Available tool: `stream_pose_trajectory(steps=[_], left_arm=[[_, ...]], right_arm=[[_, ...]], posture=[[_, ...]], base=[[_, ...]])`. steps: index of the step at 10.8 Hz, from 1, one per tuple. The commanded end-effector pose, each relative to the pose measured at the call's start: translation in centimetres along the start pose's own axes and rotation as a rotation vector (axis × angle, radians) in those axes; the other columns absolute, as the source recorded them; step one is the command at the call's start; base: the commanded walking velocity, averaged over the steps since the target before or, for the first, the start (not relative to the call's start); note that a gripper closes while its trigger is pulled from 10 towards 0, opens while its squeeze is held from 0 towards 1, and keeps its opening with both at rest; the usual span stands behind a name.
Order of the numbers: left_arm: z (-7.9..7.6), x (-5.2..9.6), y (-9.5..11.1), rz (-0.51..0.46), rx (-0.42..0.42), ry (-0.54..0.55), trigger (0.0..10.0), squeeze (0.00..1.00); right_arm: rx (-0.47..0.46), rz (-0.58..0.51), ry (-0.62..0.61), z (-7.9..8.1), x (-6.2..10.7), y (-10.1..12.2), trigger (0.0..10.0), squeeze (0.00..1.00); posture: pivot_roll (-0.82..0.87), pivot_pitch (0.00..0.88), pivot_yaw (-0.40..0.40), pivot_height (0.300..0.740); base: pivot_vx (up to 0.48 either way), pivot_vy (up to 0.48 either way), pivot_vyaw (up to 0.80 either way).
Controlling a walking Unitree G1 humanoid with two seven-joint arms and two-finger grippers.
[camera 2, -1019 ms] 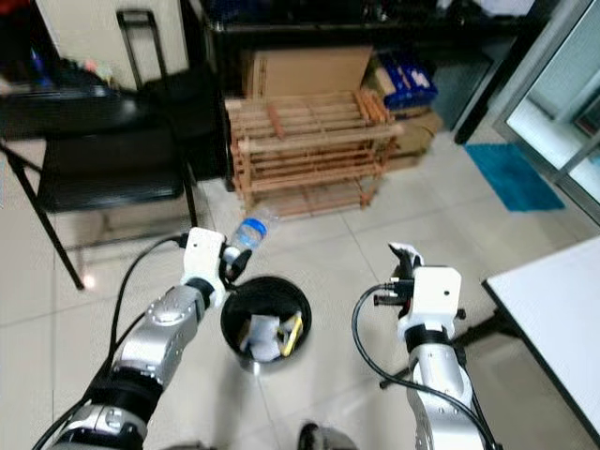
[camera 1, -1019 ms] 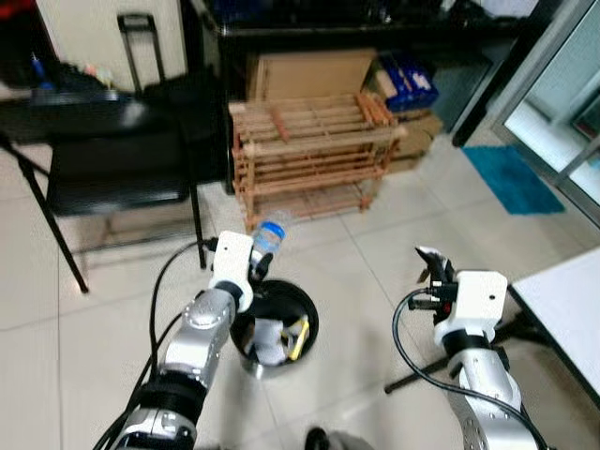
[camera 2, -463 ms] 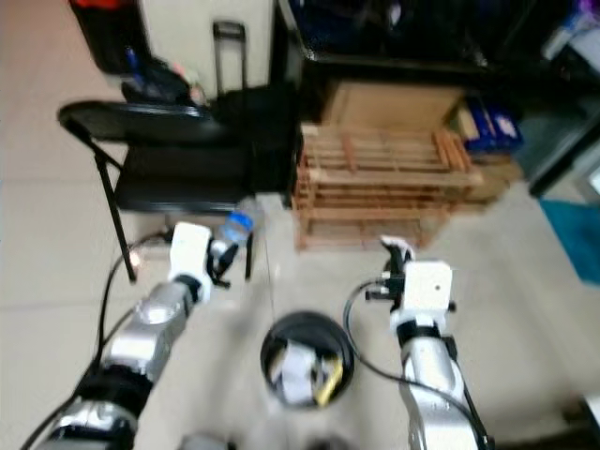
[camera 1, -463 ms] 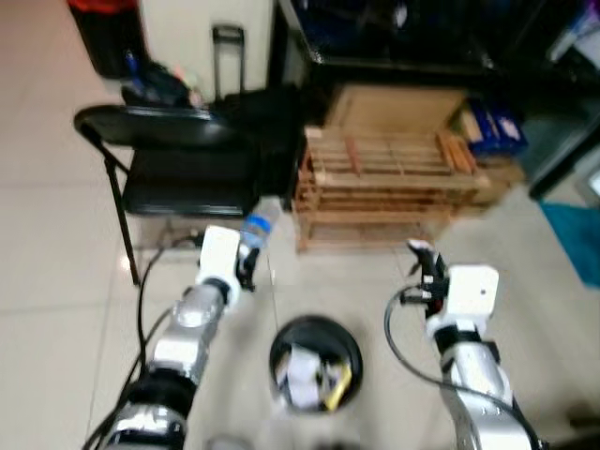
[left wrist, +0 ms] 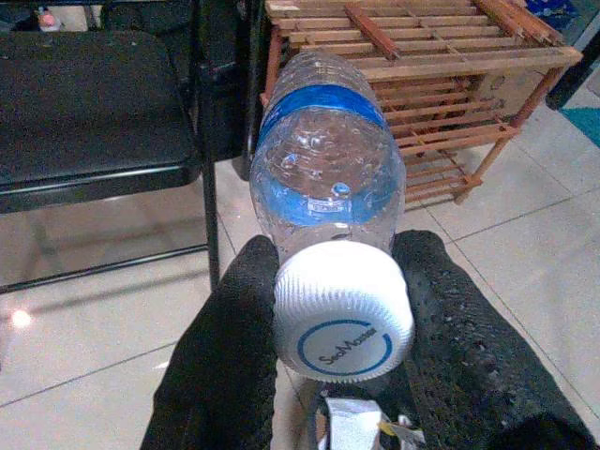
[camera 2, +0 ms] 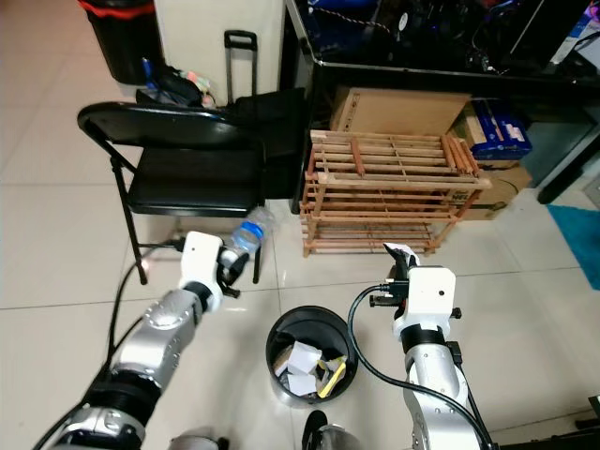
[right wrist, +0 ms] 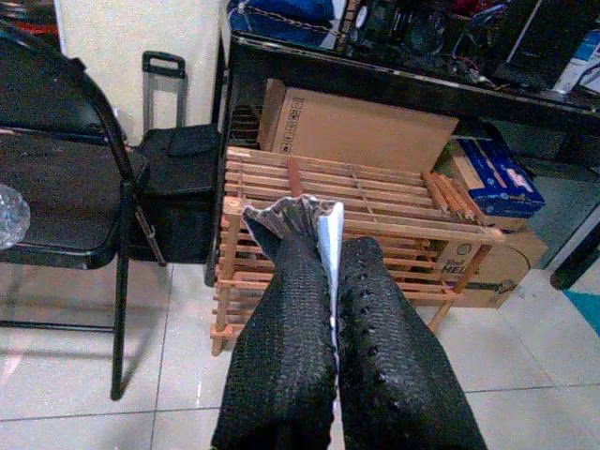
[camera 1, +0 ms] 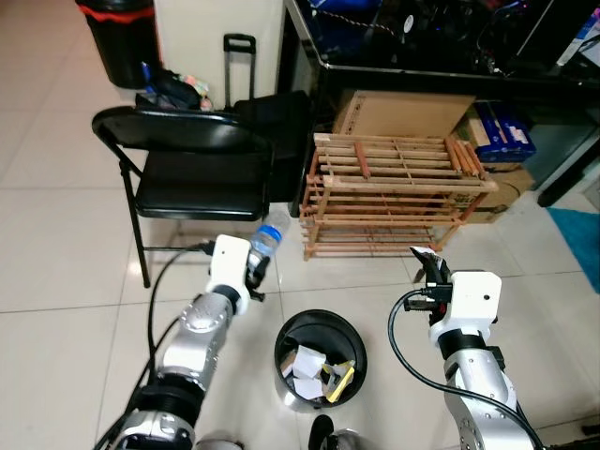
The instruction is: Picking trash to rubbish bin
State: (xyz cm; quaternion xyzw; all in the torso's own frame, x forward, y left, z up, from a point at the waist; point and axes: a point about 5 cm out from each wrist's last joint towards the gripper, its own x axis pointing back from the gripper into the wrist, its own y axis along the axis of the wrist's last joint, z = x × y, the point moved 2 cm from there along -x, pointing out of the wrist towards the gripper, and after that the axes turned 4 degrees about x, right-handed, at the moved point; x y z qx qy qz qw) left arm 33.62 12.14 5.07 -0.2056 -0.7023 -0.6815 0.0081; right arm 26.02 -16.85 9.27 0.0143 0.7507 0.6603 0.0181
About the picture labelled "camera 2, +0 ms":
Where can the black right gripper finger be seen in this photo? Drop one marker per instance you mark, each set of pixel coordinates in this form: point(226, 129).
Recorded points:
point(403, 270)

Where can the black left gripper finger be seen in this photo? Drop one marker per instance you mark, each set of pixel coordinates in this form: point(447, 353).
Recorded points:
point(239, 262)

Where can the clear plastic water bottle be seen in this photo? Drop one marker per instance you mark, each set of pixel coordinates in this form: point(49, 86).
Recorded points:
point(248, 234)

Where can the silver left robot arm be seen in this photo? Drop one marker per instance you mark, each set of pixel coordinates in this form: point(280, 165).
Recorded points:
point(173, 319)

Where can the black round rubbish bin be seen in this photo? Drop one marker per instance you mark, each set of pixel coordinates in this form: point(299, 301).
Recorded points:
point(300, 319)

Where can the yellow trash wrapper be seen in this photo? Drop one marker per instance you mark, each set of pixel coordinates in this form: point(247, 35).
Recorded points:
point(336, 375)

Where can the white paper trash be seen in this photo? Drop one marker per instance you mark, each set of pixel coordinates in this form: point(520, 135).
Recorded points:
point(302, 356)

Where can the black bin with red liner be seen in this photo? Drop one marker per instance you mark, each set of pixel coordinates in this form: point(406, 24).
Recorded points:
point(127, 42)

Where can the wooden slatted rack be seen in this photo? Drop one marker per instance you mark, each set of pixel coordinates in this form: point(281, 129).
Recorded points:
point(398, 181)

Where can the black folding chair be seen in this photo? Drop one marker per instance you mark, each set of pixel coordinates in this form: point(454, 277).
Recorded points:
point(192, 183)

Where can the printed brown cardboard box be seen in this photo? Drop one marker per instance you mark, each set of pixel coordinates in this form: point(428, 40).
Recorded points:
point(511, 187)

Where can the robot right leg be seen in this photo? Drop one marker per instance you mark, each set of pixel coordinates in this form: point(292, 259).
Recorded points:
point(342, 439)

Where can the robot leg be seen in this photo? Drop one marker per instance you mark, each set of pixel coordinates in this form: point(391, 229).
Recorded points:
point(342, 439)
point(202, 442)

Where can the plain brown cardboard box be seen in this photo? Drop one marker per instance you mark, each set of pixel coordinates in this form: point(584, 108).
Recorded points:
point(398, 112)

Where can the robot left leg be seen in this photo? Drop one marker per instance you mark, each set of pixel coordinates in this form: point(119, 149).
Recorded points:
point(202, 442)

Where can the blue box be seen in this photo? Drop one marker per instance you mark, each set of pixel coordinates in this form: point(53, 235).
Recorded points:
point(502, 129)

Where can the blue floor mat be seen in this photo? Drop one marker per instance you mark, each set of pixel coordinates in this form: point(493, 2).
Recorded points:
point(577, 239)

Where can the dark bag with clutter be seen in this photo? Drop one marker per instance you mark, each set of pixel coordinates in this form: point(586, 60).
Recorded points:
point(173, 89)

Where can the black desk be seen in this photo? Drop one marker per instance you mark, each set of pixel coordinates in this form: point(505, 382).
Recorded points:
point(422, 73)

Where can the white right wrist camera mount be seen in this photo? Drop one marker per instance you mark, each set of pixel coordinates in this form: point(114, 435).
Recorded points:
point(427, 295)

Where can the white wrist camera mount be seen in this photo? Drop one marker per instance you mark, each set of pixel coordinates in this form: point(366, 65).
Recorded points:
point(427, 295)
point(200, 258)

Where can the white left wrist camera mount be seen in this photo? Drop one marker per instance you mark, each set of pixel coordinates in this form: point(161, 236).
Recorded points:
point(200, 258)

